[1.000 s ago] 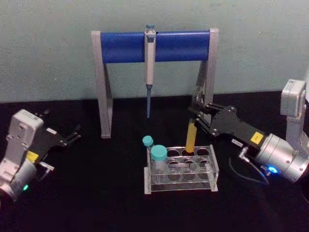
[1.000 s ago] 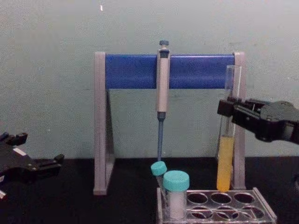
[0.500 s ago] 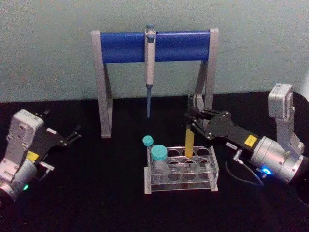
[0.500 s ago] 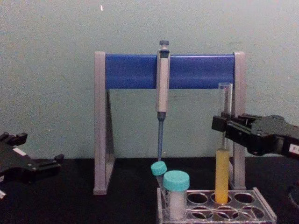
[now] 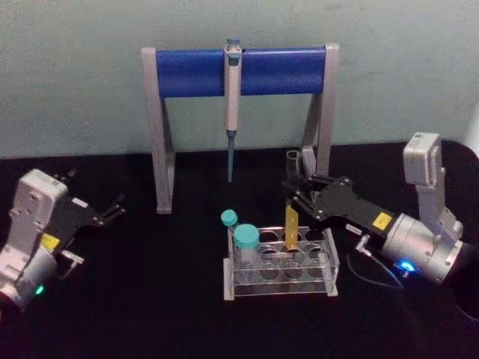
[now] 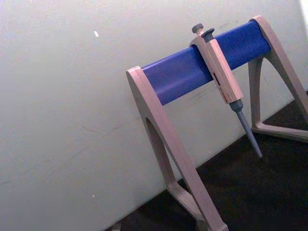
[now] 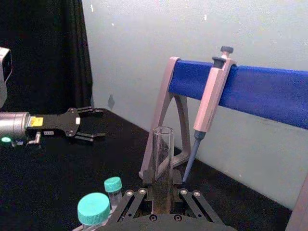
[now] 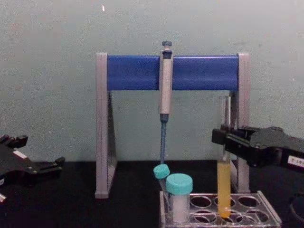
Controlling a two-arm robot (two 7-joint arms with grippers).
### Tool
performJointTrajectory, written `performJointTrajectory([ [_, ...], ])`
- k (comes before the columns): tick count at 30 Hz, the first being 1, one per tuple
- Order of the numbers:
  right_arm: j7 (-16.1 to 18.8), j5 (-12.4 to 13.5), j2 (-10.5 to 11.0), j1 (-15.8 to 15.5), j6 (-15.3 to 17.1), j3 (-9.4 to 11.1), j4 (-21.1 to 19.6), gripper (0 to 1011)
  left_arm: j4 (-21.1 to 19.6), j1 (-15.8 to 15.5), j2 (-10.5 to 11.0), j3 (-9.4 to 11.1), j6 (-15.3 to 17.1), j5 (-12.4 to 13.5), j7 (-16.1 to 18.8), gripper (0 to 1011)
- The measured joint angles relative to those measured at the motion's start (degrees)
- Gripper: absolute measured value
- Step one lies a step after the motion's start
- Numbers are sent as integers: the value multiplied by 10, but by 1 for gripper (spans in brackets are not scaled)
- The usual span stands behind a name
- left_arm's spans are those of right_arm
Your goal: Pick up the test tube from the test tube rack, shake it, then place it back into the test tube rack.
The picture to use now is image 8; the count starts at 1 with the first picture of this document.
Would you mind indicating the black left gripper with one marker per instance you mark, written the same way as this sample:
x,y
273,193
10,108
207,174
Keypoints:
x,y
16,166

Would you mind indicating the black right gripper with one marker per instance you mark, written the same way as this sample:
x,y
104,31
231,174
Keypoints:
x,y
280,147

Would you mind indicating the black table cloth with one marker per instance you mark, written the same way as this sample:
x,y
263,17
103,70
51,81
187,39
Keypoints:
x,y
71,209

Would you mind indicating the clear plastic tube rack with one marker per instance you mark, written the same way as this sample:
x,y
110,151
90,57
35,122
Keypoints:
x,y
269,207

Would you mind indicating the thin tube with teal cap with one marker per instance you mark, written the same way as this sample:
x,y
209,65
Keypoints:
x,y
161,171

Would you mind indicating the grey and blue pipette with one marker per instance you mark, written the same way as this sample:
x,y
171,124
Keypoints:
x,y
165,83

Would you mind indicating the dark round object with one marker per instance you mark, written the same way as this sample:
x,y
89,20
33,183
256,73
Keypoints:
x,y
297,202

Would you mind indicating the wide tube with teal cap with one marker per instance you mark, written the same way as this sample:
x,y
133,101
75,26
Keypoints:
x,y
179,184

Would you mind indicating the grey stand with blue bar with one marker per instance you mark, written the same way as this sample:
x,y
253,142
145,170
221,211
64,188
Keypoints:
x,y
133,73

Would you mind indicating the test tube with yellow liquid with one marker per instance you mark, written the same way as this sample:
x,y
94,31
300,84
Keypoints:
x,y
224,190

